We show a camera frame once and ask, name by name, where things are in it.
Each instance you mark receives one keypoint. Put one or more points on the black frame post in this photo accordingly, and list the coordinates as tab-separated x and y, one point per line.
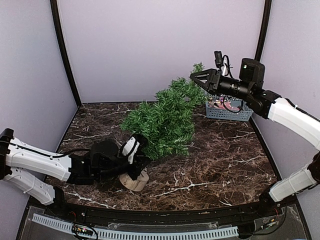
63	52
263	29

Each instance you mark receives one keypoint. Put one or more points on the pink plush ornament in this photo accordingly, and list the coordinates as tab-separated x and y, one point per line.
227	105

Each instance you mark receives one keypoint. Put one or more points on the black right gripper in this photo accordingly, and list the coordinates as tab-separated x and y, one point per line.
214	82

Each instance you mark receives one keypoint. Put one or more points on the grey slotted cable duct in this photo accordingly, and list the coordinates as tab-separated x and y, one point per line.
121	231

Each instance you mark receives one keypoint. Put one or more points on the right black frame post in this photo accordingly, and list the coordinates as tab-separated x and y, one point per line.
263	29

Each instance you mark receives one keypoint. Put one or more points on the small green christmas tree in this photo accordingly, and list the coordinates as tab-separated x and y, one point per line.
168	122

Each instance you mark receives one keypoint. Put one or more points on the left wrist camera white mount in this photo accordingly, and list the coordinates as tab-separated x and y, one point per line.
135	143

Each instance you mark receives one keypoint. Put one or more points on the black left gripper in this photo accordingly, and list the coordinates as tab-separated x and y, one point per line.
139	165

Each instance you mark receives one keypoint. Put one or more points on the blue plastic basket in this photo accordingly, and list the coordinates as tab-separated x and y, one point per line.
215	112

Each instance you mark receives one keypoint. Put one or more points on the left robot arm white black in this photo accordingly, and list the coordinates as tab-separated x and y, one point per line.
84	166

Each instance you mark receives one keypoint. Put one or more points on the left black frame post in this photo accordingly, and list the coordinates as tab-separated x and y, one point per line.
63	52

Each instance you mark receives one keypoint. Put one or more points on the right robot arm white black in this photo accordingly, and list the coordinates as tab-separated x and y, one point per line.
272	106

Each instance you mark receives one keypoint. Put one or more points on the black front rail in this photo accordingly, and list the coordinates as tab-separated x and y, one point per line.
241	214

